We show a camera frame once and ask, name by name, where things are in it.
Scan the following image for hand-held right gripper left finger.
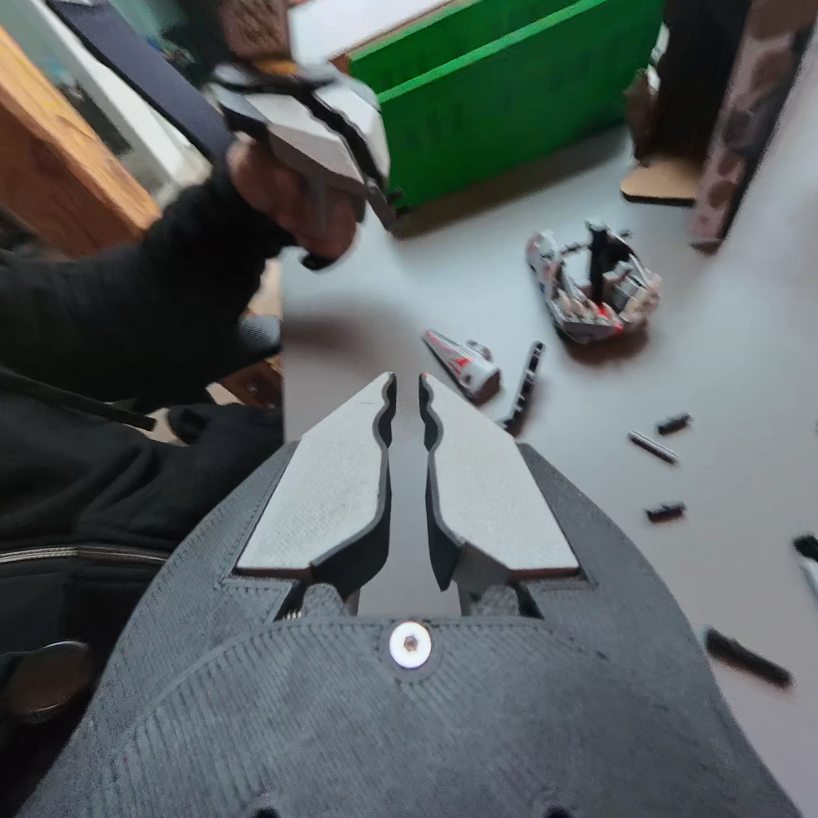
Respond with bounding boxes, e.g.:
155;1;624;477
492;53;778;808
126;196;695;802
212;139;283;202
235;372;398;596

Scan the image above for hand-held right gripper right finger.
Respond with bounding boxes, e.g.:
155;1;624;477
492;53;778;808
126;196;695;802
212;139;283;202
418;373;581;617

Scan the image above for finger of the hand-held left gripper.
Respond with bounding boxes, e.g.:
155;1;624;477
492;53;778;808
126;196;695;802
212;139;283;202
256;92;398;232
310;77;392;196

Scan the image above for person's left forearm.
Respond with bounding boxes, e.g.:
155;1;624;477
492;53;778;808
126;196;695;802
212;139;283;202
0;167;301;410

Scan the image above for black angled lego beam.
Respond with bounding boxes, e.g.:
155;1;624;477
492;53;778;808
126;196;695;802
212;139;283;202
497;340;546;437

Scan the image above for scattered small lego pins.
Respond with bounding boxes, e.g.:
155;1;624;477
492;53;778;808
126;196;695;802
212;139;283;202
628;413;693;525

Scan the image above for grey white lego car model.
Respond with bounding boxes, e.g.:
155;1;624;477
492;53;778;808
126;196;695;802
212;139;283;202
525;219;663;346

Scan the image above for short black lego beam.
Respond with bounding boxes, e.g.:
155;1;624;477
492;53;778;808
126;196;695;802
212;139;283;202
703;628;795;690

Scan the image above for person's left hand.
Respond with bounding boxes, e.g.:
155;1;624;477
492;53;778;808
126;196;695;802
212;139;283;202
227;137;362;263

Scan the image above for brown patterned board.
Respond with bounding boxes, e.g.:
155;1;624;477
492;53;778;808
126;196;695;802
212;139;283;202
687;0;818;250
217;0;301;61

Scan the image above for dark blue bar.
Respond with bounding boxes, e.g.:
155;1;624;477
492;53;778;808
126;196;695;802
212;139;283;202
48;0;234;161

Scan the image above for green box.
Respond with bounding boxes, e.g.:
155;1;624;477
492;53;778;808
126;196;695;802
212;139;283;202
348;0;665;212

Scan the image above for wooden furniture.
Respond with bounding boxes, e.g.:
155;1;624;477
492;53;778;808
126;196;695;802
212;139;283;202
0;26;161;256

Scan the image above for cardboard base piece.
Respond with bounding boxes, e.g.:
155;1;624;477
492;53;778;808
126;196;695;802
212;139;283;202
620;156;704;207

